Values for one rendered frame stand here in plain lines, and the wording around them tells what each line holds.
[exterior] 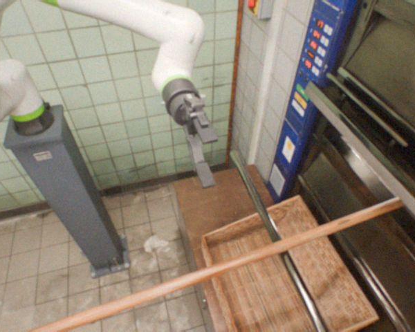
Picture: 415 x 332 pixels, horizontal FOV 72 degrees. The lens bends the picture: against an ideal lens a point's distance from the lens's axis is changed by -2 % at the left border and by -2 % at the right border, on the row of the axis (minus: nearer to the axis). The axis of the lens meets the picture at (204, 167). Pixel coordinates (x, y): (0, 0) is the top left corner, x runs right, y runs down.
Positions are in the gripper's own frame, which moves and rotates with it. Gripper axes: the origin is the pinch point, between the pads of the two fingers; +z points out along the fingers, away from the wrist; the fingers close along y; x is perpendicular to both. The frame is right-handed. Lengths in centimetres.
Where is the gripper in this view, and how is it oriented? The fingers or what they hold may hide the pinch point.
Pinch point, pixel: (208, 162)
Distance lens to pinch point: 59.7
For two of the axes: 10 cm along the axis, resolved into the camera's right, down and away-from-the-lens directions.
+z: 2.9, 7.1, -6.4
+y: 0.0, 6.7, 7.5
